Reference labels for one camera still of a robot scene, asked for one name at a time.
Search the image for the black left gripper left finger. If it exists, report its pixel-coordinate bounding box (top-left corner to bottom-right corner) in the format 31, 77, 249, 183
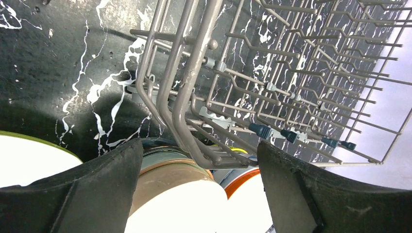
0, 138, 143, 233

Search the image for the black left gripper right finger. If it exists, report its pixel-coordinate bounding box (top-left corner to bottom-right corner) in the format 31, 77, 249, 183
257, 141, 412, 233

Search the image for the orange rimmed white bowl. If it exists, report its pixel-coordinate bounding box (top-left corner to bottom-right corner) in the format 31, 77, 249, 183
220, 168, 273, 233

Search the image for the beige floral bowl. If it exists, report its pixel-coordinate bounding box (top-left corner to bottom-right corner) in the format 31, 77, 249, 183
124, 146, 227, 233

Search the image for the white square bowl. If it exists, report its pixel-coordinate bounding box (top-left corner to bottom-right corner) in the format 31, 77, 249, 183
0, 131, 83, 188

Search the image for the grey wire dish rack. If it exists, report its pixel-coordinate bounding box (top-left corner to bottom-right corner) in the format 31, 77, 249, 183
130, 0, 412, 170

